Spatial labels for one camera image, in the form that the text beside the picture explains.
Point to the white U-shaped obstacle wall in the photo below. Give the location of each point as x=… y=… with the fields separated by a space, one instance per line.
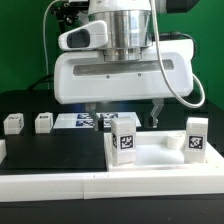
x=65 y=186

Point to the white marker tag sheet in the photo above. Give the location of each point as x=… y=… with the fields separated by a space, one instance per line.
x=83 y=120

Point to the white square tabletop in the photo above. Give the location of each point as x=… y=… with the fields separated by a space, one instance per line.
x=152 y=153

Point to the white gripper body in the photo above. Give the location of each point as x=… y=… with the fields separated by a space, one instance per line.
x=115 y=61

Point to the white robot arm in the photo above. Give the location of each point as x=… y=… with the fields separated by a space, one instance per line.
x=139 y=10

